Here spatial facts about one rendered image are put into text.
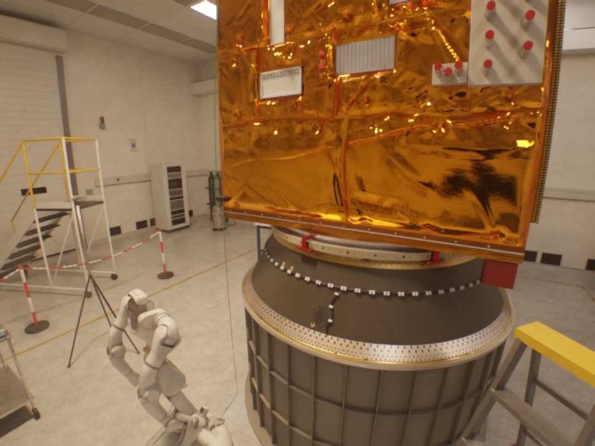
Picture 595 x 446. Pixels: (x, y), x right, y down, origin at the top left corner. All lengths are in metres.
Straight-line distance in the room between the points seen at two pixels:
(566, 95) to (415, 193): 6.03
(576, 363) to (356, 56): 1.68
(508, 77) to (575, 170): 5.91
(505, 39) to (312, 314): 1.66
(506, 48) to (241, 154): 1.57
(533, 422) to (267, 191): 1.79
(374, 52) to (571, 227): 6.38
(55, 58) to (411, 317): 8.57
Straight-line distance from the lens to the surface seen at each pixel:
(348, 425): 2.11
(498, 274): 1.71
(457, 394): 2.16
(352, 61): 1.74
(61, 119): 8.48
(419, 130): 1.56
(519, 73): 1.55
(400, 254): 1.67
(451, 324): 1.88
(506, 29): 1.60
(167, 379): 1.89
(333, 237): 1.73
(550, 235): 7.45
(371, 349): 1.71
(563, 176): 7.31
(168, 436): 2.37
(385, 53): 1.69
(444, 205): 1.54
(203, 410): 1.99
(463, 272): 1.97
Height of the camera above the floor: 2.25
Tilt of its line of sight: 14 degrees down
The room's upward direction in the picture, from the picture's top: straight up
